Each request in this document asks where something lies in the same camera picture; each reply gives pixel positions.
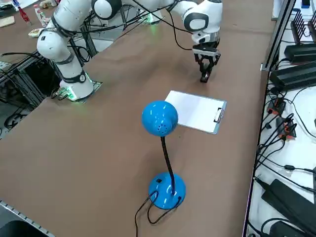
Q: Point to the orange black plug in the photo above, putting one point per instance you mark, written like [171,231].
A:
[286,128]
[276,106]

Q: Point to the aluminium frame post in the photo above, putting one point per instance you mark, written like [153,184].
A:
[277,37]

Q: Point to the large black power brick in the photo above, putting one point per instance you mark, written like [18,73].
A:
[292,77]
[288,202]
[300,53]

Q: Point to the metal clipboard clip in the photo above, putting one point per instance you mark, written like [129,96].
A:
[219,115]

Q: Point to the red plastic bottle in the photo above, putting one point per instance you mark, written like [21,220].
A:
[24,15]

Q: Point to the white bottle red cap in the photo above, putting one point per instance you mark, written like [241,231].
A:
[40,14]

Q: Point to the black slotted rack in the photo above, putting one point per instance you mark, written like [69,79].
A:
[303,27]

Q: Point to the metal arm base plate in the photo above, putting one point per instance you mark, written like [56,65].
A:
[95,89]

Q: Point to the blue desk lamp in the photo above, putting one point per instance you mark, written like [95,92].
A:
[159,118]

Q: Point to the white paper sheet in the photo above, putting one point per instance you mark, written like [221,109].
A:
[195,111]

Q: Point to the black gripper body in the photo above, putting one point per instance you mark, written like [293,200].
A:
[207,51]

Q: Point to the light blue clipboard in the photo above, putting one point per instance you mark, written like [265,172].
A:
[217,129]

